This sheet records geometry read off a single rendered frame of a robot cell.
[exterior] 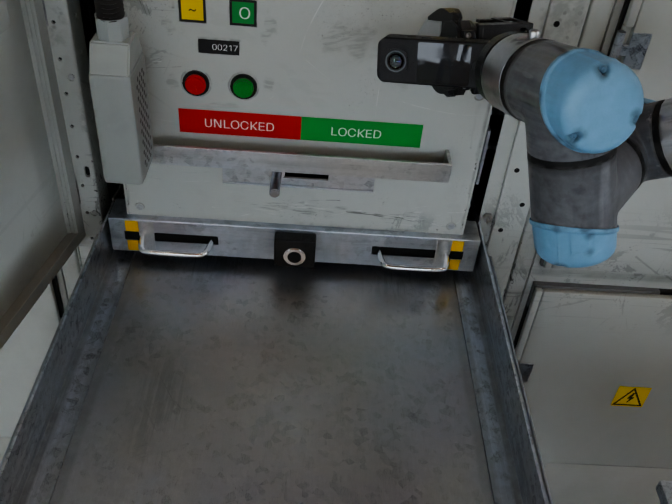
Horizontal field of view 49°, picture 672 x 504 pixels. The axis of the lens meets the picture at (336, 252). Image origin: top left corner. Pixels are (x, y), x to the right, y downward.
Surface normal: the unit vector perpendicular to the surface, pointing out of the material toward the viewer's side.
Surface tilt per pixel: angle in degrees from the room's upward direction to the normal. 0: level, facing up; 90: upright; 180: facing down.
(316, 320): 0
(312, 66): 90
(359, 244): 90
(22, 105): 90
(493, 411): 0
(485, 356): 0
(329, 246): 90
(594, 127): 75
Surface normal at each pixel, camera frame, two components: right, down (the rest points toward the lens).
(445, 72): -0.29, 0.41
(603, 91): 0.26, 0.41
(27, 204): 0.98, 0.17
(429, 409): 0.07, -0.77
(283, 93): -0.01, 0.63
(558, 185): -0.52, 0.48
